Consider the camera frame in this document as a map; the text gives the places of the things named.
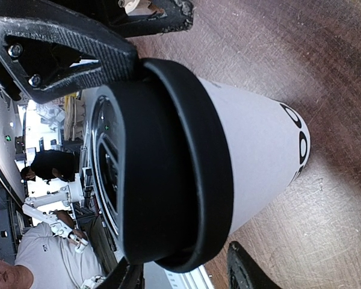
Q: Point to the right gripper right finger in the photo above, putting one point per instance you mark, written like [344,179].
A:
[244,272]

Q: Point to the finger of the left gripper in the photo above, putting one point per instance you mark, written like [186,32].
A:
[146,16]

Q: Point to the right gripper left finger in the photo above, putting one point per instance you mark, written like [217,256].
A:
[46,60]

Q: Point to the white paper coffee cup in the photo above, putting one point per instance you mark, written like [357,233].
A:
[269,145]

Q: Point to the black plastic cup lid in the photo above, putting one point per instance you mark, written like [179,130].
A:
[162,168]

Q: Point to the person in black shirt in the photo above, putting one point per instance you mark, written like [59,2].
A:
[51,164]

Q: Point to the person in white shirt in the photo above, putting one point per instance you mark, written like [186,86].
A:
[45,260]

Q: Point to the aluminium front rail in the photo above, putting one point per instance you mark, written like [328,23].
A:
[159,278]

